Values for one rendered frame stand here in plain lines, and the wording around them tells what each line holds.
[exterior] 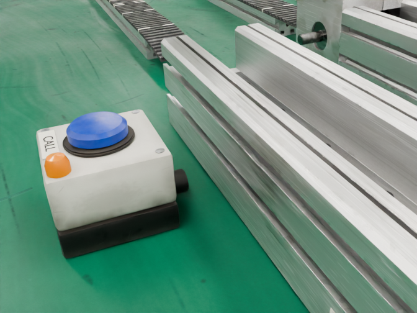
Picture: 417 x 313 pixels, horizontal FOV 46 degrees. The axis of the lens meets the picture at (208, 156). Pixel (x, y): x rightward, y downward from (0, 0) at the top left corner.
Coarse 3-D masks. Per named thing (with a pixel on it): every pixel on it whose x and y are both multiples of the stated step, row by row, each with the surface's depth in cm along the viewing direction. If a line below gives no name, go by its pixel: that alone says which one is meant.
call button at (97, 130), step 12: (84, 120) 33; (96, 120) 33; (108, 120) 32; (120, 120) 32; (72, 132) 32; (84, 132) 31; (96, 132) 31; (108, 132) 31; (120, 132) 32; (72, 144) 32; (84, 144) 31; (96, 144) 31; (108, 144) 31
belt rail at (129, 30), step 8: (96, 0) 97; (104, 0) 88; (104, 8) 90; (112, 8) 82; (112, 16) 84; (120, 16) 77; (120, 24) 78; (128, 24) 72; (128, 32) 73; (136, 32) 68; (136, 40) 69; (144, 40) 64; (144, 48) 66; (152, 56) 65
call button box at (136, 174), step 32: (64, 128) 35; (128, 128) 34; (96, 160) 31; (128, 160) 31; (160, 160) 31; (64, 192) 29; (96, 192) 30; (128, 192) 31; (160, 192) 32; (64, 224) 30; (96, 224) 32; (128, 224) 32; (160, 224) 33
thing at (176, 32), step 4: (160, 32) 64; (164, 32) 64; (168, 32) 64; (172, 32) 64; (176, 32) 64; (180, 32) 64; (144, 36) 63; (148, 36) 63; (152, 36) 63; (156, 36) 63; (160, 36) 63; (164, 36) 63; (168, 36) 63
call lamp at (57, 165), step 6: (48, 156) 29; (54, 156) 29; (60, 156) 29; (48, 162) 29; (54, 162) 29; (60, 162) 29; (66, 162) 29; (48, 168) 29; (54, 168) 29; (60, 168) 29; (66, 168) 29; (48, 174) 29; (54, 174) 29; (60, 174) 29; (66, 174) 29
